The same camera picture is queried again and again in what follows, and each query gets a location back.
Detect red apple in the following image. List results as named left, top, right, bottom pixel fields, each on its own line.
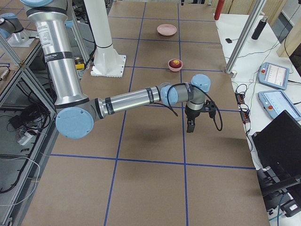
left=169, top=59, right=181, bottom=68

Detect pink bowl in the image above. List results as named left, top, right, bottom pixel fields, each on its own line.
left=168, top=59, right=183, bottom=72

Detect pink plate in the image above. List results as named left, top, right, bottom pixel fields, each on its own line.
left=157, top=24, right=177, bottom=36

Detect orange black usb hub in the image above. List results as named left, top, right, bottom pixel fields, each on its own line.
left=235, top=92, right=251, bottom=124

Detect lower teach pendant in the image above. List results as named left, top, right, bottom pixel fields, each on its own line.
left=258, top=90, right=301, bottom=121

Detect teach pendant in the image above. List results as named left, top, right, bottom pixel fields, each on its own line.
left=258, top=90, right=301, bottom=121
left=257, top=62, right=290, bottom=90

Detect black laptop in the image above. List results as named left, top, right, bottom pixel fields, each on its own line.
left=252, top=110, right=301, bottom=176

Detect small black device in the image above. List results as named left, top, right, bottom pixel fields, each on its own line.
left=225, top=38, right=232, bottom=43

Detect upper teach pendant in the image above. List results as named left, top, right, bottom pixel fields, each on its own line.
left=257, top=62, right=290, bottom=90

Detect black monitor stand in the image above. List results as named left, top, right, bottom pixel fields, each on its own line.
left=256, top=168, right=301, bottom=197

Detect black bottle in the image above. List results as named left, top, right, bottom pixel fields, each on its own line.
left=251, top=16, right=268, bottom=40

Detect wooden board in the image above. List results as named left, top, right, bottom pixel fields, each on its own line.
left=277, top=36, right=301, bottom=57

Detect white pot with lid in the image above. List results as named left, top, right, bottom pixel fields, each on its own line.
left=74, top=57, right=85, bottom=80

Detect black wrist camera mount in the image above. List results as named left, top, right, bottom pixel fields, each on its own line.
left=201, top=100, right=216, bottom=119

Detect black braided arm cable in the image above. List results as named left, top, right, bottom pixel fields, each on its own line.
left=162, top=82, right=223, bottom=131

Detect aluminium frame post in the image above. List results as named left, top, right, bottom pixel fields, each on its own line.
left=225, top=0, right=266, bottom=78

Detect white camera pedestal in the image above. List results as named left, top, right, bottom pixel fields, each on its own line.
left=84, top=0, right=127, bottom=78

